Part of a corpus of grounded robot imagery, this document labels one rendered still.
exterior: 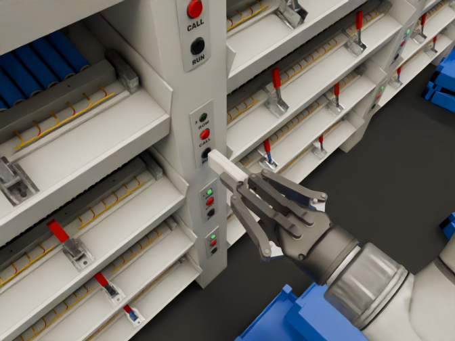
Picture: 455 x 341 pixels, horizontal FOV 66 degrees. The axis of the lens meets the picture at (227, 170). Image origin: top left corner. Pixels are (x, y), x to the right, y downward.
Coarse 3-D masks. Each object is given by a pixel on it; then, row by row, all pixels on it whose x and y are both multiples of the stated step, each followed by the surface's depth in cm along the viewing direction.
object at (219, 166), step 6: (210, 156) 52; (216, 156) 51; (210, 162) 53; (216, 162) 51; (222, 162) 51; (216, 168) 53; (222, 168) 51; (228, 168) 50; (228, 174) 50; (234, 174) 50; (240, 180) 49
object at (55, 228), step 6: (48, 222) 45; (54, 222) 45; (54, 228) 45; (60, 228) 46; (54, 234) 45; (60, 234) 46; (66, 234) 47; (60, 240) 46; (66, 240) 47; (66, 246) 48; (72, 246) 48; (72, 252) 48; (78, 252) 49
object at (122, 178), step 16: (112, 176) 54; (128, 176) 55; (96, 192) 53; (112, 192) 55; (128, 192) 55; (64, 208) 51; (80, 208) 52; (64, 224) 51; (16, 240) 48; (32, 240) 49; (0, 256) 47; (16, 256) 48; (16, 272) 48
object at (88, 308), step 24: (144, 240) 72; (168, 240) 72; (192, 240) 72; (120, 264) 69; (144, 264) 70; (168, 264) 71; (96, 288) 66; (120, 288) 67; (144, 288) 72; (48, 312) 62; (72, 312) 64; (96, 312) 65; (24, 336) 61; (48, 336) 62; (72, 336) 62
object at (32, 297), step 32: (160, 160) 56; (160, 192) 57; (128, 224) 54; (32, 256) 50; (64, 256) 51; (96, 256) 52; (32, 288) 48; (64, 288) 49; (0, 320) 46; (32, 320) 49
